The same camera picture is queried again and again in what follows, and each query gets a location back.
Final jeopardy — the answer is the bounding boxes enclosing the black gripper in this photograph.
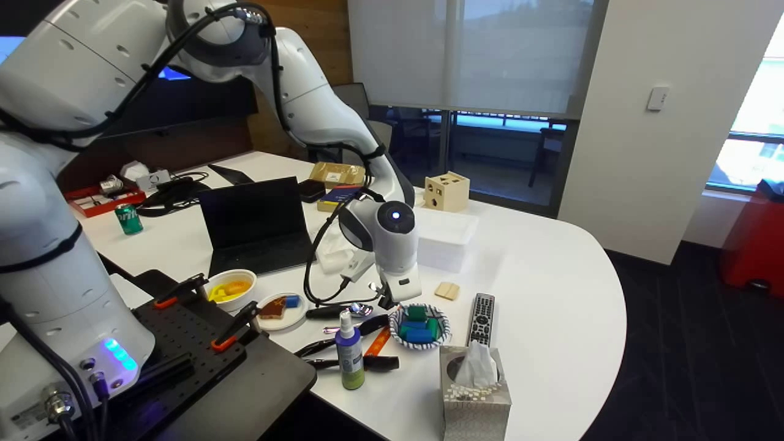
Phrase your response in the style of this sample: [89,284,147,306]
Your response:
[382,269,422,308]

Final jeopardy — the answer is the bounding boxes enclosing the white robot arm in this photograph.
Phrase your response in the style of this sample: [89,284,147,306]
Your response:
[0,0,419,438]

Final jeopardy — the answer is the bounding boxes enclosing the blue patterned bowl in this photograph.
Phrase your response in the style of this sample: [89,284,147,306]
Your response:
[390,303,448,350]

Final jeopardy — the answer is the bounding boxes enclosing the blue blocks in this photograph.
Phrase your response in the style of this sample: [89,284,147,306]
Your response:
[397,303,442,344]

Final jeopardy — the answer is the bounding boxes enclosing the yellow-filled white bowl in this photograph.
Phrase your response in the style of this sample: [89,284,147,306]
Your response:
[207,269,257,306]

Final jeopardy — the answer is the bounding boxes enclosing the small wooden tile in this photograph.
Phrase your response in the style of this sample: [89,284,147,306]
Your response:
[434,282,461,302]

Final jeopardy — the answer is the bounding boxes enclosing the black marker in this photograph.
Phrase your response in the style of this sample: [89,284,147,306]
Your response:
[299,350,401,378]

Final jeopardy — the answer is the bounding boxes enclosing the clear plastic container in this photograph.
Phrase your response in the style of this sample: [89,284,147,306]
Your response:
[419,211,476,273]

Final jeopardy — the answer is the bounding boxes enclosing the grey remote control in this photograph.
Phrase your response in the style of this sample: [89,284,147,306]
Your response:
[466,295,496,344]

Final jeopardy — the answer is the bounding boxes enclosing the small white plate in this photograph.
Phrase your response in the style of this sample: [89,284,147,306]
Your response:
[252,295,306,334]

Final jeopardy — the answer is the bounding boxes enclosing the wooden shape sorter cube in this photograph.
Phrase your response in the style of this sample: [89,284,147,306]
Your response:
[423,172,470,211]

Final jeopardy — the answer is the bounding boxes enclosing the grey tissue box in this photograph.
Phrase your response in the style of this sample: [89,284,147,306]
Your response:
[438,345,513,441]

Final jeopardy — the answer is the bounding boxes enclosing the cardboard box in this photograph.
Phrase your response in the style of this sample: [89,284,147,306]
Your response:
[312,162,365,186]

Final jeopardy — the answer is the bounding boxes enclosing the black laptop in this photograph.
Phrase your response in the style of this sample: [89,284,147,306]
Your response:
[198,177,312,275]

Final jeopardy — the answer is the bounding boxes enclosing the black orange clamp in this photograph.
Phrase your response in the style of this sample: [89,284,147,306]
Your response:
[152,273,207,312]
[212,302,257,352]

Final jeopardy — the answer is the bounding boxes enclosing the black mounting board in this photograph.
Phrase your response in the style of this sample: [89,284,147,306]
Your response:
[109,269,316,441]

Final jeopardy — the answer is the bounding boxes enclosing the green can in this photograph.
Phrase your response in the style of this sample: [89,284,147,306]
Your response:
[115,203,142,236]

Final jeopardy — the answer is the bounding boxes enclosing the red tray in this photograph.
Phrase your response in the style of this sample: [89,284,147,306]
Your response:
[66,188,144,218]

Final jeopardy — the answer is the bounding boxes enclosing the red bin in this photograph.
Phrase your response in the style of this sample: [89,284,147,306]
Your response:
[720,180,784,296]

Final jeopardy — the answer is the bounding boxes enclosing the orange handled tool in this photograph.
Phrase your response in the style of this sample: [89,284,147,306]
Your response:
[362,327,392,360]

